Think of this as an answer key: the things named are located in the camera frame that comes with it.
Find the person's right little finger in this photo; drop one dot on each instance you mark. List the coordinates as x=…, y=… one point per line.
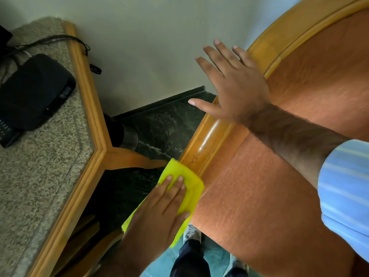
x=243, y=56

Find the black and metal cylinder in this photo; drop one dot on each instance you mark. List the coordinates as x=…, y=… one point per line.
x=124, y=137

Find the person's right forearm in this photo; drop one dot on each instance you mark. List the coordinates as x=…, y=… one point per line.
x=294, y=138

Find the round orange wood-rimmed table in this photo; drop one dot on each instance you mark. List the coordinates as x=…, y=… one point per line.
x=274, y=204

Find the person's right middle finger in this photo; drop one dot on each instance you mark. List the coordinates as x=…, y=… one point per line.
x=217, y=59

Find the blue striped shirt sleeve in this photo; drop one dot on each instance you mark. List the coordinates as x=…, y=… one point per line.
x=346, y=193

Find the dark blue trousers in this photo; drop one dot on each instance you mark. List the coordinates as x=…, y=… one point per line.
x=190, y=261

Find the person's left thumb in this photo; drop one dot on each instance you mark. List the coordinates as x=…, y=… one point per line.
x=182, y=219

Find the person's left middle finger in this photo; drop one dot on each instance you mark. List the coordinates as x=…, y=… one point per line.
x=163, y=188

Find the person's right hand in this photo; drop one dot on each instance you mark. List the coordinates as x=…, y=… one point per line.
x=239, y=89

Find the person's right thumb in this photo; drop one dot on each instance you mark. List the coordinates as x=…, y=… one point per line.
x=203, y=106

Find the yellow cleaning cloth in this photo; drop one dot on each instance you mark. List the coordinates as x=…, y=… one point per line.
x=190, y=187

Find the granite-top wood-rimmed table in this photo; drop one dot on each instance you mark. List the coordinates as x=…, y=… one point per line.
x=43, y=175

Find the person's left forearm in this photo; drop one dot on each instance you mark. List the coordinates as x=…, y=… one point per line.
x=118, y=262

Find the grey shoe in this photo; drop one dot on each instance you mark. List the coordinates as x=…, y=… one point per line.
x=191, y=233
x=237, y=262

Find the person's left hand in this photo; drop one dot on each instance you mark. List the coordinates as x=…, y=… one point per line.
x=152, y=222

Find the black set-top box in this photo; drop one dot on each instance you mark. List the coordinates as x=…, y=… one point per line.
x=31, y=92

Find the black remote control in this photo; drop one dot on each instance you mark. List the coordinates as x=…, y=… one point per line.
x=7, y=135

